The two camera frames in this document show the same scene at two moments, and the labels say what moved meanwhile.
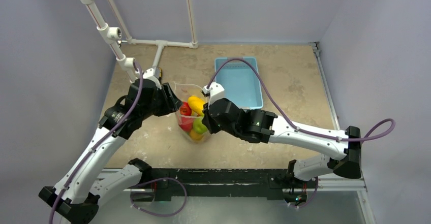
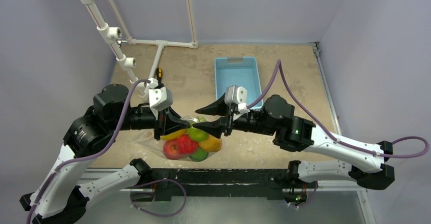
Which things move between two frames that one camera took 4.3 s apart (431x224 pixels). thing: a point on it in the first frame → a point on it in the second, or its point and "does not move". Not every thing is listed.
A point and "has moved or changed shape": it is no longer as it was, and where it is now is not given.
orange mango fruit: (194, 135) → (211, 144)
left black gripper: (171, 102) → (166, 123)
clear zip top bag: (189, 117) → (150, 144)
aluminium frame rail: (348, 185) does not move
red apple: (186, 123) has moved or changed shape
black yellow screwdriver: (157, 72) does not move
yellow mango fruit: (196, 105) → (174, 135)
